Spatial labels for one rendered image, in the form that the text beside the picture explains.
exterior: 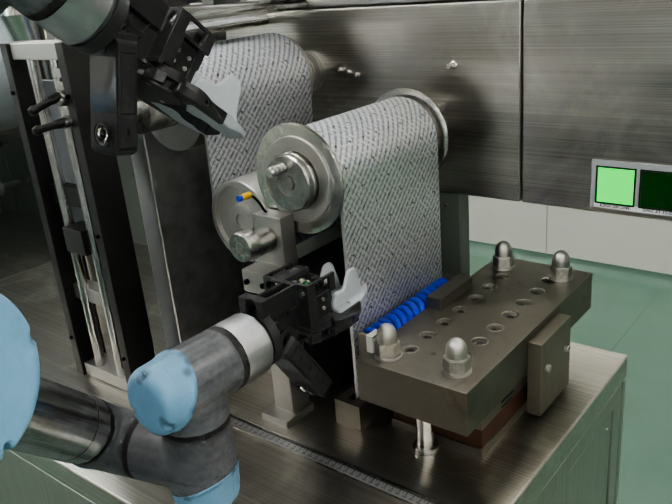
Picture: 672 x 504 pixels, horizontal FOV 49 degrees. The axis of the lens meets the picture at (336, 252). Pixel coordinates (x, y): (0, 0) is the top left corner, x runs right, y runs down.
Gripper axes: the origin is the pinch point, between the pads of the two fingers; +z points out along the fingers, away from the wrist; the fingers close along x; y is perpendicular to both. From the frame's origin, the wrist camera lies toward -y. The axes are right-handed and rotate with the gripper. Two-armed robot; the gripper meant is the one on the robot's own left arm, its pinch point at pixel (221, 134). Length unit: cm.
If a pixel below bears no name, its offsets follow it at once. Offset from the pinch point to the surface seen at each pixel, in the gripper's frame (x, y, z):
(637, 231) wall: 36, 95, 282
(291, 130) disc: -0.2, 6.0, 10.0
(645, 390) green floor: 0, 17, 227
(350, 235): -6.8, -3.0, 20.7
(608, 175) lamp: -29, 19, 42
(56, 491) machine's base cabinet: 31, -52, 24
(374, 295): -7.0, -8.2, 30.6
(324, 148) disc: -5.4, 4.6, 11.3
